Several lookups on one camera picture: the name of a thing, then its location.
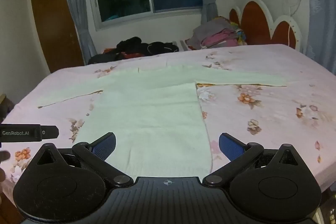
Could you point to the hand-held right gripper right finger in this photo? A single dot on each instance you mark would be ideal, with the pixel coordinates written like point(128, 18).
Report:
point(231, 147)

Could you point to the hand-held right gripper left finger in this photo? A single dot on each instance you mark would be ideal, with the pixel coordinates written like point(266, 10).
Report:
point(104, 146)

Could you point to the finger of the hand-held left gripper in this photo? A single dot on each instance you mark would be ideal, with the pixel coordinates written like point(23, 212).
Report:
point(50, 132)

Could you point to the pale cream knit sweater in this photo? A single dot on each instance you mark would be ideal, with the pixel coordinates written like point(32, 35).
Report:
point(155, 119)

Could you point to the pile of black clothes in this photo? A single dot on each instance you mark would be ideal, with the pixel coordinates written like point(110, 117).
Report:
point(136, 48)

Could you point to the pile of colourful clothes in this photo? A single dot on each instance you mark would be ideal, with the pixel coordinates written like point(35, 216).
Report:
point(218, 35)

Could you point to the person's left hand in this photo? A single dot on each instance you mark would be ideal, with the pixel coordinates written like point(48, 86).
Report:
point(4, 156)

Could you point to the dark bedside cabinet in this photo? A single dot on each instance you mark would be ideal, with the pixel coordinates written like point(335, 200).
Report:
point(5, 108)

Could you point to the bed with pink floral sheet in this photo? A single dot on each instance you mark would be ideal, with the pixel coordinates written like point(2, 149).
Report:
point(262, 108)

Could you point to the brown wooden door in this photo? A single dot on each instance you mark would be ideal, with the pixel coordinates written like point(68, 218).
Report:
point(53, 24)

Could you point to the striped cloth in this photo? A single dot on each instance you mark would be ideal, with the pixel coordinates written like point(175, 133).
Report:
point(181, 45)

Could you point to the white and brown scalloped headboard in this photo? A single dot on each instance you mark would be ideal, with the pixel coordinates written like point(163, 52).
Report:
point(262, 24)

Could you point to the blue patterned cloth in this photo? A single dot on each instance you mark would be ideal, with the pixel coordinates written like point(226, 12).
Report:
point(321, 8)

